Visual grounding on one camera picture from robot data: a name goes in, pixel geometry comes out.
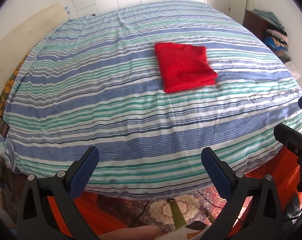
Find red knit sweater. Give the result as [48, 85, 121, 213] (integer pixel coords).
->
[154, 42, 218, 93]

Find pile of folded clothes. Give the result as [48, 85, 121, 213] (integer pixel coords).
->
[253, 8, 302, 79]

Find person left hand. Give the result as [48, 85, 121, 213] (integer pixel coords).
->
[98, 225, 160, 240]

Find orange red trousers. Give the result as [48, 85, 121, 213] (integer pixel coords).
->
[47, 147, 302, 238]

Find red patterned floor rug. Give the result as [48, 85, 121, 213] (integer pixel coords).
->
[97, 186, 226, 235]

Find dark wooden dresser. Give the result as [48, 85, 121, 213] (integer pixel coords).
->
[242, 10, 270, 41]

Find orange floral bed sheet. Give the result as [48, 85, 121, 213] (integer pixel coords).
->
[0, 52, 29, 156]

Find striped blue green bedspread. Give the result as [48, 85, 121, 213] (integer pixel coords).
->
[0, 1, 302, 199]

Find cream padded headboard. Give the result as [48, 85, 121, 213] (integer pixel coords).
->
[0, 3, 69, 94]

